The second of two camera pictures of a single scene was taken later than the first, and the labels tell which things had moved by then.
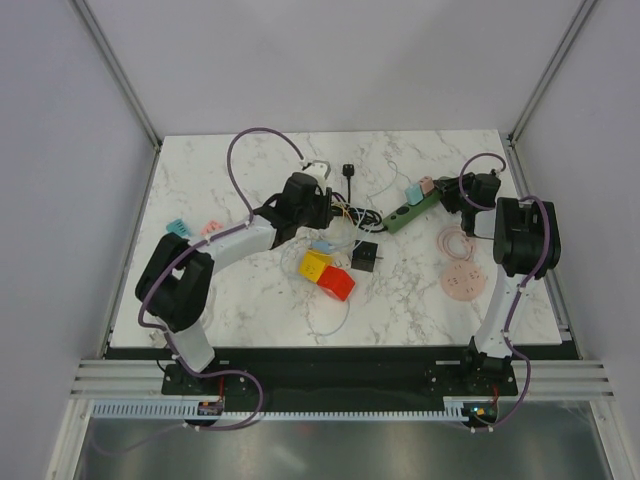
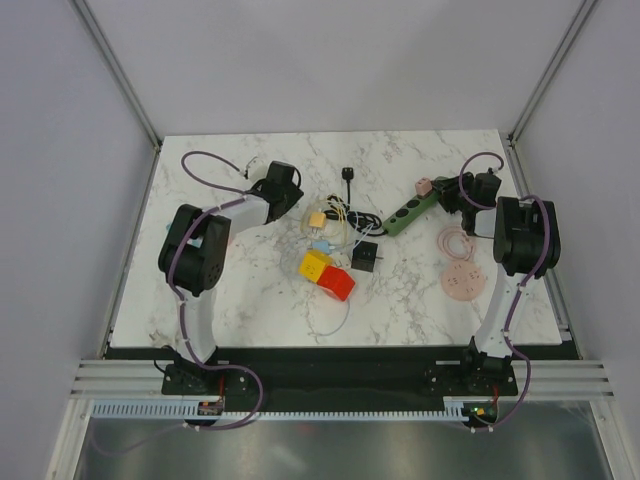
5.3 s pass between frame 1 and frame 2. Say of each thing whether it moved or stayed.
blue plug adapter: stayed
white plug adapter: stayed
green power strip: stayed
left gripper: moved
